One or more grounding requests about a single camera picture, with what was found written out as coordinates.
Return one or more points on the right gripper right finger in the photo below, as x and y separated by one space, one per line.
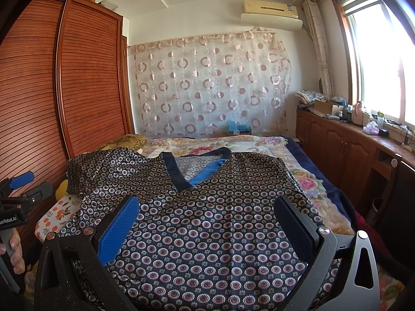
356 286

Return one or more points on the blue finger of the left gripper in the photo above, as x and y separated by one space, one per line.
21 180

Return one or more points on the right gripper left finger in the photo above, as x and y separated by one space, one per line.
71 274

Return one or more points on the navy patterned silk garment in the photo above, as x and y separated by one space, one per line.
101 179

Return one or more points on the person's left hand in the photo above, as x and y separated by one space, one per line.
16 257

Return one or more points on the orange fruit print towel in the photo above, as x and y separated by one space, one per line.
57 216

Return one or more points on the floral bed blanket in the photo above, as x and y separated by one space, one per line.
291 168

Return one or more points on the brown louvered wooden wardrobe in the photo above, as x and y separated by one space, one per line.
64 86

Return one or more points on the wooden side cabinet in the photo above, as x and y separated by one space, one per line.
354 162

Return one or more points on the golden sunflower cushion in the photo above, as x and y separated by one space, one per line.
130 141

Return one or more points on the pink bottle on cabinet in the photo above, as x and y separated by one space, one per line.
358 113

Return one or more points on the cardboard box on cabinet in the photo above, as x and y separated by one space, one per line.
327 107

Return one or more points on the sheer circle pattern curtain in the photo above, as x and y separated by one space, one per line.
196 86

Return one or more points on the folded fabric stack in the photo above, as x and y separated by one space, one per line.
309 97

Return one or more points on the blue box on headboard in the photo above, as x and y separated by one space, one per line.
235 129

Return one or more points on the beige side window curtain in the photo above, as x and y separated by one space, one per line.
318 33

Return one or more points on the window with wooden frame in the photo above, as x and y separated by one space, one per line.
381 58

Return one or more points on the white wall air conditioner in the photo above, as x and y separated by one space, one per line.
271 15

